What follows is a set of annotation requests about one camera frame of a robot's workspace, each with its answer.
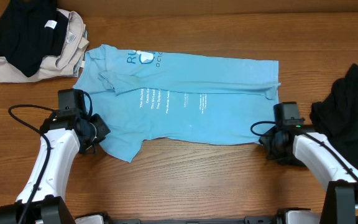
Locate light blue printed t-shirt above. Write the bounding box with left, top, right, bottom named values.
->
left=75, top=45, right=280, bottom=162

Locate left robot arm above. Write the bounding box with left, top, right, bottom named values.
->
left=0, top=109, right=110, bottom=224

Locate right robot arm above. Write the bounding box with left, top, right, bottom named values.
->
left=259, top=124, right=358, bottom=224

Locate folded grey garment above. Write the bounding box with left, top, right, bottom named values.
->
left=73, top=30, right=89, bottom=77

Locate folded beige garment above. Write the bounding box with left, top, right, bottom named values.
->
left=0, top=9, right=86, bottom=83

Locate black garment on right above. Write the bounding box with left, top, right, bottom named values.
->
left=310, top=63, right=358, bottom=169

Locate folded black garment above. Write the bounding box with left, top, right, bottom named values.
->
left=0, top=0, right=68, bottom=77

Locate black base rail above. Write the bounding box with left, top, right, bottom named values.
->
left=73, top=211, right=291, bottom=224

